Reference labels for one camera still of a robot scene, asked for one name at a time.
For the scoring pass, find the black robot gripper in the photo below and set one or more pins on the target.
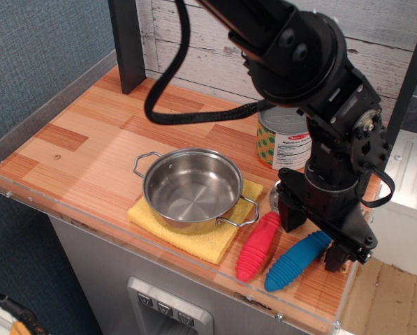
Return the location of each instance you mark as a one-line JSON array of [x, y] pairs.
[[334, 209]]

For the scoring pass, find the blue handled metal fork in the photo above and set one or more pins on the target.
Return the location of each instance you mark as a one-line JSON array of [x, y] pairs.
[[292, 263]]

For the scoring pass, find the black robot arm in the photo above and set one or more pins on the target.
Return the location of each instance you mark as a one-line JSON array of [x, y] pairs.
[[299, 59]]

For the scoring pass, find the white cabinet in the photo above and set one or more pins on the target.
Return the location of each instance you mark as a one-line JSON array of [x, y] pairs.
[[395, 223]]

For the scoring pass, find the toy food can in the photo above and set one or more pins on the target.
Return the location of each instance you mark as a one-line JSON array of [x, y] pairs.
[[282, 139]]

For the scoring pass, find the yellow cloth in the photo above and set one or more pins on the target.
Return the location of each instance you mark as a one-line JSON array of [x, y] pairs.
[[209, 246]]

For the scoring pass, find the stainless steel pot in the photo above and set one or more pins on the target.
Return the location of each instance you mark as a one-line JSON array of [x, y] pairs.
[[195, 190]]

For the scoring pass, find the silver dispenser panel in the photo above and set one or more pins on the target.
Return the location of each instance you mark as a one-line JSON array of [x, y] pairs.
[[160, 312]]

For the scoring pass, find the grey toy kitchen cabinet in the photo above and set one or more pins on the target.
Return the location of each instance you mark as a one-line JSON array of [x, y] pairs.
[[103, 265]]

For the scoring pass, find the orange cloth object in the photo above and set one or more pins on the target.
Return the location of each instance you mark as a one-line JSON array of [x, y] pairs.
[[18, 328]]

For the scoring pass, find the red handled metal spoon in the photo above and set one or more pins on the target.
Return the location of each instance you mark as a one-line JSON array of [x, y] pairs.
[[255, 250]]

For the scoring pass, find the dark grey right post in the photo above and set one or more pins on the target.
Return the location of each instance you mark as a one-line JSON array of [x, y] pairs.
[[402, 104]]

